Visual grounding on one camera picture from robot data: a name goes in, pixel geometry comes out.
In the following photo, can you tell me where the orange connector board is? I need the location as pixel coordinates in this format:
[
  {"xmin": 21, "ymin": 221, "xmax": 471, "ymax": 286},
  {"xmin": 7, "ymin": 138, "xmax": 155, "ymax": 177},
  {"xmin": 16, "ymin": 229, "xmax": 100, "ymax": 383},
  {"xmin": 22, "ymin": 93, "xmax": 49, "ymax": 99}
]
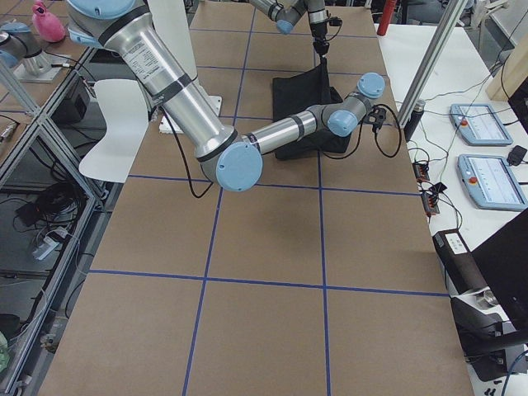
[
  {"xmin": 412, "ymin": 162, "xmax": 430, "ymax": 182},
  {"xmin": 420, "ymin": 182, "xmax": 447, "ymax": 218}
]

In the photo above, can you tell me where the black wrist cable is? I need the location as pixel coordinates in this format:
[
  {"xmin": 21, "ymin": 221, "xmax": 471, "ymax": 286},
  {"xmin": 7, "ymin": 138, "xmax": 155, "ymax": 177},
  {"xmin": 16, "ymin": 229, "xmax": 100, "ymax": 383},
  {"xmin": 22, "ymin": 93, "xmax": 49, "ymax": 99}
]
[{"xmin": 321, "ymin": 105, "xmax": 403, "ymax": 158}]

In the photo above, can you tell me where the upper blue teach pendant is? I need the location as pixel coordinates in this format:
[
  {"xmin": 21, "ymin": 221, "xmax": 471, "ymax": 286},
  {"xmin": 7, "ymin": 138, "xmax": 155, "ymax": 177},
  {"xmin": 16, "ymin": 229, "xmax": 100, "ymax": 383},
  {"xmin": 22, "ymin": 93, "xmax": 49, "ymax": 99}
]
[{"xmin": 450, "ymin": 103, "xmax": 513, "ymax": 147}]

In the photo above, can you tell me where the black monitor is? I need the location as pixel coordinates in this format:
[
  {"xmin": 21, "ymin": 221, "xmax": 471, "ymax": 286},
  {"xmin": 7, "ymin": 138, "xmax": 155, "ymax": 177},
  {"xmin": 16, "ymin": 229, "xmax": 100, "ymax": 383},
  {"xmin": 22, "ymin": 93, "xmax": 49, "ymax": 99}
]
[{"xmin": 473, "ymin": 210, "xmax": 527, "ymax": 328}]

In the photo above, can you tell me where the upper orange connector board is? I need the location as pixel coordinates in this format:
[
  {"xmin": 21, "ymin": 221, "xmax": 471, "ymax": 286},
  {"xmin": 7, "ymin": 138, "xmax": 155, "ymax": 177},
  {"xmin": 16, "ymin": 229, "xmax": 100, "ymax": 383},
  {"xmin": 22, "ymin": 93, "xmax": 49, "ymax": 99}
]
[{"xmin": 412, "ymin": 162, "xmax": 430, "ymax": 182}]

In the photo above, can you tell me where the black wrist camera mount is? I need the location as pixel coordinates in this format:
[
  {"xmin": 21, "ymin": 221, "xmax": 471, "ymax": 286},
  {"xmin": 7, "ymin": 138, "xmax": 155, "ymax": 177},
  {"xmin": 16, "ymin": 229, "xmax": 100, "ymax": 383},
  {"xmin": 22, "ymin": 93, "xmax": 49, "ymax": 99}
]
[
  {"xmin": 365, "ymin": 106, "xmax": 387, "ymax": 134},
  {"xmin": 327, "ymin": 16, "xmax": 342, "ymax": 27}
]

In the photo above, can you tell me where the black box under table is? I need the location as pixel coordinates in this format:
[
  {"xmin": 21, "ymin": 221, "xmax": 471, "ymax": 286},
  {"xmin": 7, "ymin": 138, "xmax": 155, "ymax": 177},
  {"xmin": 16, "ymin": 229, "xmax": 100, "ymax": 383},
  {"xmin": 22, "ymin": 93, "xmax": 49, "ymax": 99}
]
[{"xmin": 51, "ymin": 79, "xmax": 90, "ymax": 125}]

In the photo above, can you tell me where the black printed t-shirt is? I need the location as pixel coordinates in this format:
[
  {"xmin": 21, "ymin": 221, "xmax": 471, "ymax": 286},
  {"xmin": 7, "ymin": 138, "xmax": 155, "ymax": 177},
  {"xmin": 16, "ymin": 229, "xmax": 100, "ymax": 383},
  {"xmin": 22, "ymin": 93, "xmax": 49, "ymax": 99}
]
[{"xmin": 271, "ymin": 58, "xmax": 351, "ymax": 160}]

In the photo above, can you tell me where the aluminium frame post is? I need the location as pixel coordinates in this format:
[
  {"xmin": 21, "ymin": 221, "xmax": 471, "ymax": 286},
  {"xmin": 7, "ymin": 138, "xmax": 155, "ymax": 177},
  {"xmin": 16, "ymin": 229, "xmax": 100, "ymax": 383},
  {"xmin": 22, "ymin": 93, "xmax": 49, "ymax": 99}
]
[{"xmin": 398, "ymin": 0, "xmax": 467, "ymax": 127}]

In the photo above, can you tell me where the brown paper table cover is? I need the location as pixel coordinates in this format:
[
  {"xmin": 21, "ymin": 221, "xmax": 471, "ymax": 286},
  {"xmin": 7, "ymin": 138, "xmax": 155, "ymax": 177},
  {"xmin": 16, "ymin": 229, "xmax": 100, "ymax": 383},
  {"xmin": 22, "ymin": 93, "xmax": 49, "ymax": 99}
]
[{"xmin": 39, "ymin": 0, "xmax": 476, "ymax": 396}]

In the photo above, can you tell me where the black computer mouse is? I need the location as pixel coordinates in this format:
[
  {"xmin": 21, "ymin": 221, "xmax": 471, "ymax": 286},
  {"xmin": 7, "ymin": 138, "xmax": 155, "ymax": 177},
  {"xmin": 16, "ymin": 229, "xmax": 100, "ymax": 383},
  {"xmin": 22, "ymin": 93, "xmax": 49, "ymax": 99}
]
[{"xmin": 507, "ymin": 145, "xmax": 527, "ymax": 166}]

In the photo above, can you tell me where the black water bottle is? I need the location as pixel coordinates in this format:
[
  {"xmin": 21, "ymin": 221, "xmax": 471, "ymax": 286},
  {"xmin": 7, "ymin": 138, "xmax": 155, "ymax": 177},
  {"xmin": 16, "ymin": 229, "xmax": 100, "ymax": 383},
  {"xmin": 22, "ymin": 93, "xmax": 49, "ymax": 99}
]
[{"xmin": 403, "ymin": 99, "xmax": 426, "ymax": 143}]

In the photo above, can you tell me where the lower orange connector board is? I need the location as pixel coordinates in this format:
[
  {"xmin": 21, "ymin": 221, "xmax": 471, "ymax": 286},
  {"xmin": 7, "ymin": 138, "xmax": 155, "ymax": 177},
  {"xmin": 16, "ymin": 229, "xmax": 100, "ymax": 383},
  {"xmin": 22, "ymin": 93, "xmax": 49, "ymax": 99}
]
[{"xmin": 420, "ymin": 182, "xmax": 447, "ymax": 218}]

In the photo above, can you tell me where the pink plush toy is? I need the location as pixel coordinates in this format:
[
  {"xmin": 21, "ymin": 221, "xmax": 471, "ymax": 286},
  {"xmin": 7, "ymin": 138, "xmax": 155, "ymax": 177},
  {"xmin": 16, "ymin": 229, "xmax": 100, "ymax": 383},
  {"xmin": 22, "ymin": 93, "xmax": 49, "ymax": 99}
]
[{"xmin": 31, "ymin": 1, "xmax": 66, "ymax": 43}]

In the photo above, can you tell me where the white plastic chair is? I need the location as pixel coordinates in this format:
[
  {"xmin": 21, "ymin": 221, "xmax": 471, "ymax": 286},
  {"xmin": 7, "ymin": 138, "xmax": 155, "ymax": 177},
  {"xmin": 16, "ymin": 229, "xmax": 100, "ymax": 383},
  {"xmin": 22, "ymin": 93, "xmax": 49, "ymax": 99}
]
[{"xmin": 78, "ymin": 79, "xmax": 149, "ymax": 183}]

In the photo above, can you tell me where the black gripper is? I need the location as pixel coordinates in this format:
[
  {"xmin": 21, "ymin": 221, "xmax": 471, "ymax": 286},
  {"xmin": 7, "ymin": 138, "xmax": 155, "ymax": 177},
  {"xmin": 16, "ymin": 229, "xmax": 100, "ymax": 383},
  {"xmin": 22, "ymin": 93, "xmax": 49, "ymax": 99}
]
[{"xmin": 311, "ymin": 22, "xmax": 329, "ymax": 56}]

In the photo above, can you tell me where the red cylinder bottle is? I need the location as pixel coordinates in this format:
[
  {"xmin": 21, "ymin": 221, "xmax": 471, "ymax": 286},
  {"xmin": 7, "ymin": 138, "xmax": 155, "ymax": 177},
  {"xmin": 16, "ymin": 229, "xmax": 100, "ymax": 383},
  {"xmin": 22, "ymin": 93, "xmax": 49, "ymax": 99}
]
[{"xmin": 377, "ymin": 0, "xmax": 398, "ymax": 36}]

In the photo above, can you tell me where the blue teach pendant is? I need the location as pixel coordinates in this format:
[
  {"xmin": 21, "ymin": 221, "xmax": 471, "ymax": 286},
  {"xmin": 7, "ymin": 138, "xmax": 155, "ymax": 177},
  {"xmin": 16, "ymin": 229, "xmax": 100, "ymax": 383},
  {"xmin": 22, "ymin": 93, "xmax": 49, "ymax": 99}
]
[
  {"xmin": 450, "ymin": 103, "xmax": 513, "ymax": 147},
  {"xmin": 457, "ymin": 154, "xmax": 527, "ymax": 212}
]

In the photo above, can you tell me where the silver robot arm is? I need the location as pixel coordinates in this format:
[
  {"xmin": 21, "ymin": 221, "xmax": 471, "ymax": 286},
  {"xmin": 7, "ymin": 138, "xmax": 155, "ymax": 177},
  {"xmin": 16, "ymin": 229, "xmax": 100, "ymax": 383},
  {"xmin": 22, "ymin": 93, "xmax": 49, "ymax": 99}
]
[
  {"xmin": 67, "ymin": 1, "xmax": 385, "ymax": 191},
  {"xmin": 248, "ymin": 0, "xmax": 330, "ymax": 58}
]

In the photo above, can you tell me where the lower blue teach pendant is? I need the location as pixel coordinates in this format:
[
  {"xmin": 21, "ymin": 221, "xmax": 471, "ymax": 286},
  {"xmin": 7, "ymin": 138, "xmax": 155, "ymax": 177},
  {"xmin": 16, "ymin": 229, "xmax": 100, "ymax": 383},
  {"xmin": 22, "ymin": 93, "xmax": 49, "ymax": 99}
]
[{"xmin": 457, "ymin": 154, "xmax": 527, "ymax": 212}]

